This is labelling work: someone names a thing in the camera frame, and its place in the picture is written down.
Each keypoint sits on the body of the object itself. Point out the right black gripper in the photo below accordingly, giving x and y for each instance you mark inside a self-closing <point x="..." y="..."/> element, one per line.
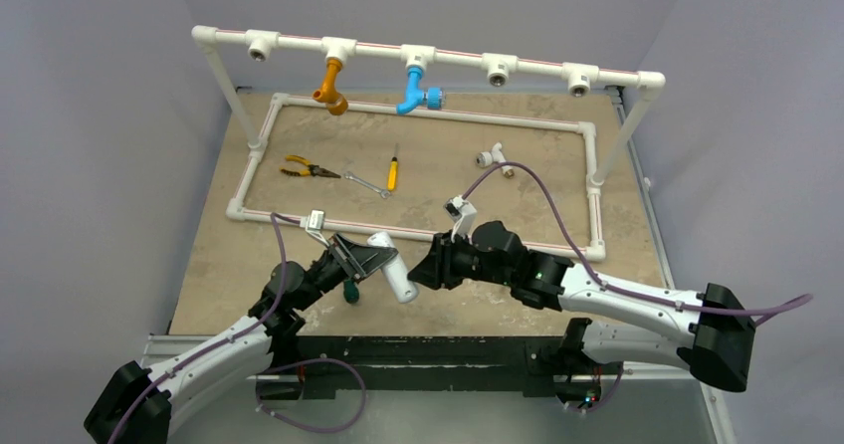
<point x="442" y="260"/>

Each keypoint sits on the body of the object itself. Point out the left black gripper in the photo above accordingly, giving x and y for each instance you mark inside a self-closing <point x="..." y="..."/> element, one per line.
<point x="366" y="258"/>

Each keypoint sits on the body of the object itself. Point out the white remote control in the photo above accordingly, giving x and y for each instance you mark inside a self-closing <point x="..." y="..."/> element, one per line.
<point x="395" y="270"/>

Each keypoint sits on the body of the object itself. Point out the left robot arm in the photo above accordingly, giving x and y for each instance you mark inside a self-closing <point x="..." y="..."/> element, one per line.
<point x="148" y="404"/>

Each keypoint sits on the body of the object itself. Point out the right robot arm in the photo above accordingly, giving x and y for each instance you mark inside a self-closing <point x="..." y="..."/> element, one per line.
<point x="709" y="333"/>

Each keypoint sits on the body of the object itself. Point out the silver combination wrench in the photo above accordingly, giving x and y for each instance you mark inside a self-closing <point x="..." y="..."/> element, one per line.
<point x="382" y="192"/>

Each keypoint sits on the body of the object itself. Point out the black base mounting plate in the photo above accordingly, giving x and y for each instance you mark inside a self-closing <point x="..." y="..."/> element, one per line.
<point x="533" y="366"/>

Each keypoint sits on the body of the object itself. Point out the white plastic faucet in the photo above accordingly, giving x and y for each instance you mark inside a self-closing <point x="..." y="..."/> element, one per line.
<point x="495" y="155"/>

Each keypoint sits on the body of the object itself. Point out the orange plastic faucet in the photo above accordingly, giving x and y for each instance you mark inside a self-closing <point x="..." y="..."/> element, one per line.
<point x="327" y="94"/>

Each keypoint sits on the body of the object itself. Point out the blue plastic faucet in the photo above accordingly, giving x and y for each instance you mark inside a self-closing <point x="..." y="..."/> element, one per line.
<point x="415" y="96"/>

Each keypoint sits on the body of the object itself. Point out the green handled screwdriver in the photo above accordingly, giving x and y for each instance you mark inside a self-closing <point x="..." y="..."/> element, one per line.
<point x="351" y="293"/>

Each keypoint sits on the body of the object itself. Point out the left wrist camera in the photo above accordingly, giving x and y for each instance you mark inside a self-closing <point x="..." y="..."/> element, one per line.
<point x="312" y="224"/>

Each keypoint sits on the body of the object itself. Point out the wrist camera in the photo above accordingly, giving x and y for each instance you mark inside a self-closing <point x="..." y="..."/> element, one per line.
<point x="463" y="213"/>
<point x="312" y="224"/>

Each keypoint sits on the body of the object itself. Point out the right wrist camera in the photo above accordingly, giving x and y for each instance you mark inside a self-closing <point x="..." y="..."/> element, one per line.
<point x="463" y="213"/>

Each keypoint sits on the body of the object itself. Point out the yellow handled screwdriver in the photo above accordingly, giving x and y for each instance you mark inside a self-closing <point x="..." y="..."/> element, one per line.
<point x="392" y="176"/>

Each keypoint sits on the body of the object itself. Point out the yellow handled pliers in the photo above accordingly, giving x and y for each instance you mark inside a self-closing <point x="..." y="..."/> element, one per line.
<point x="309" y="168"/>

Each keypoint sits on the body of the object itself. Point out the aluminium extrusion rail frame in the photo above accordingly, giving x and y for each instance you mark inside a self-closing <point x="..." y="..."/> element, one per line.
<point x="544" y="202"/>

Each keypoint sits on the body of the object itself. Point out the white PVC pipe frame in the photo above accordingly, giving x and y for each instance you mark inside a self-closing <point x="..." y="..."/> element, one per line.
<point x="579" y="78"/>

